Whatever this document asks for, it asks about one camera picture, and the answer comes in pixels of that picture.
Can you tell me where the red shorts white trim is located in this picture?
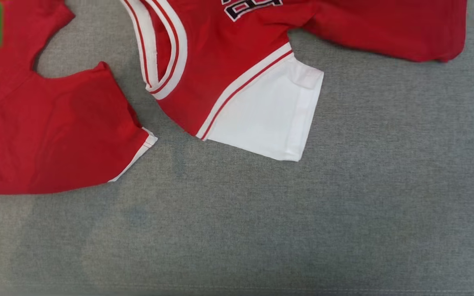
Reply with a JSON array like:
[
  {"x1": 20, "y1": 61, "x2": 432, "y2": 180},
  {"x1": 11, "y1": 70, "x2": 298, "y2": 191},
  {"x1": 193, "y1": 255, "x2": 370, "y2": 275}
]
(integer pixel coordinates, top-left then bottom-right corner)
[{"x1": 0, "y1": 0, "x2": 158, "y2": 195}]

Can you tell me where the red white basketball jersey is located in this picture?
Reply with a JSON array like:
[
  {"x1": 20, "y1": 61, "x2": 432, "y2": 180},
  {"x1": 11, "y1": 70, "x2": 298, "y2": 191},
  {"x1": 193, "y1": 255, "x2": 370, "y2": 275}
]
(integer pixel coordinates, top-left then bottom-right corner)
[{"x1": 120, "y1": 0, "x2": 468, "y2": 162}]

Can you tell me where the grey fabric sofa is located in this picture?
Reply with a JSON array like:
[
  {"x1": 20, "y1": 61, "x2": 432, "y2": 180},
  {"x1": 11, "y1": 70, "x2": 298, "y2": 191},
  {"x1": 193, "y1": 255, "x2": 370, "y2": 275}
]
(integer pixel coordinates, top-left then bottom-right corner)
[{"x1": 0, "y1": 0, "x2": 474, "y2": 296}]

